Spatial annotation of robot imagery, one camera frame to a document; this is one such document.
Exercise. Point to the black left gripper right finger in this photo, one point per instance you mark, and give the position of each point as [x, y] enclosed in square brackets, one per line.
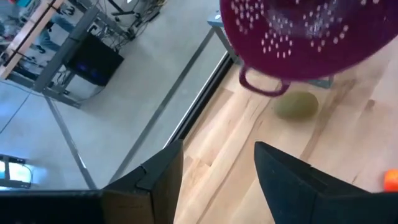
[295, 193]

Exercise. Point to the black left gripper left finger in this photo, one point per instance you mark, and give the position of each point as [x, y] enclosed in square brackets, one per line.
[161, 186]

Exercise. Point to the brown-green kiwi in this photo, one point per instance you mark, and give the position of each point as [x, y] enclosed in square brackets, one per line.
[295, 105]

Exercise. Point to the small orange peach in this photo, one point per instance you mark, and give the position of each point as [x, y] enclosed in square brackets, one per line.
[391, 180]

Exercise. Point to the magenta plastic colander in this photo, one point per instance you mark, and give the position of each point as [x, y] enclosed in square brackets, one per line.
[311, 56]

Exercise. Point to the black computer tower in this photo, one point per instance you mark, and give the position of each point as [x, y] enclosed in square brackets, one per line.
[93, 62]

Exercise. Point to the workbench with wooden top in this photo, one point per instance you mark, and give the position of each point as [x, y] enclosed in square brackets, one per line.
[54, 62]

